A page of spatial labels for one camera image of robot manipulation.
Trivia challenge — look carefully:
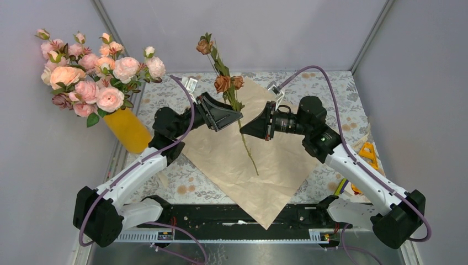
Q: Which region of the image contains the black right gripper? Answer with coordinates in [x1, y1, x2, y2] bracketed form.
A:
[240, 101, 311, 141]

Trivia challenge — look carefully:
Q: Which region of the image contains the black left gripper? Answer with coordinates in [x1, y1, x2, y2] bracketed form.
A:
[173, 92, 243, 138]

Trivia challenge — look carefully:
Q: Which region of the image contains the brown orange rose stem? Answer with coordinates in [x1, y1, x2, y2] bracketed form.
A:
[195, 32, 259, 176]

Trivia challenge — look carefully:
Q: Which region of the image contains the orange paper bouquet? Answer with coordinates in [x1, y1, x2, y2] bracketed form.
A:
[180, 77, 319, 230]

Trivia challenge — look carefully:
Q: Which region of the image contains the cream printed ribbon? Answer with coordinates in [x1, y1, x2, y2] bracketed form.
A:
[156, 171, 169, 188]

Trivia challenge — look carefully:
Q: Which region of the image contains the dark mauve rose stem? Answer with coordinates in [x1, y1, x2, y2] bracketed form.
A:
[51, 93, 73, 110]

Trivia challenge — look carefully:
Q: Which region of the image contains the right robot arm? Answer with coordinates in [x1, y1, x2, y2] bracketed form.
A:
[240, 96, 426, 249]

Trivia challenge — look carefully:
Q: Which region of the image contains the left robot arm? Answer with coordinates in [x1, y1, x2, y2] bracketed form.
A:
[73, 92, 243, 247]

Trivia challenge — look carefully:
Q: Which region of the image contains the yellow vase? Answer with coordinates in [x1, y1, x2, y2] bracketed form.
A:
[103, 108, 152, 153]

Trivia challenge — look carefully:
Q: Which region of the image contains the pink rose bunch in vase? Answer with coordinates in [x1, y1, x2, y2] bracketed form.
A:
[35, 29, 146, 127]

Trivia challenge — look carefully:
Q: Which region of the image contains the floral patterned table mat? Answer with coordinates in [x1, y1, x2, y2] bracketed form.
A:
[129, 71, 373, 204]

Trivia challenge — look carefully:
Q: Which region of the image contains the yellow triangular plastic toy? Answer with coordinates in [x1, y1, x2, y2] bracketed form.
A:
[350, 142, 380, 194]

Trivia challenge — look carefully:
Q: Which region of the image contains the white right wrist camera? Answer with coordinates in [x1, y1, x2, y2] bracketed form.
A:
[267, 82, 285, 109]

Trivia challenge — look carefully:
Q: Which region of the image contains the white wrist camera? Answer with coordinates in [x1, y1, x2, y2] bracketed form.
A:
[267, 82, 285, 109]
[181, 76, 198, 93]

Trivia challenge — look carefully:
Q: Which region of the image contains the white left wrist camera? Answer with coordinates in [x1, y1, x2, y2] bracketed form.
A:
[181, 76, 198, 93]

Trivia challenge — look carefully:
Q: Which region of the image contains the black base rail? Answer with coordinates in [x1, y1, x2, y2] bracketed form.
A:
[157, 204, 344, 241]

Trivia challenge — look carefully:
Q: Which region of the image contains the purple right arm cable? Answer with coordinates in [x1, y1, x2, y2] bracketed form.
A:
[272, 65, 432, 265]

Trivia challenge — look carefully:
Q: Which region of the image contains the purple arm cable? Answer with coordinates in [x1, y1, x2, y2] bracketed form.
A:
[78, 75, 196, 247]
[272, 65, 432, 265]

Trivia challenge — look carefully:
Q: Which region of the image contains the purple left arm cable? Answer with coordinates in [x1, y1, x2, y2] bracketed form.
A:
[78, 75, 196, 247]

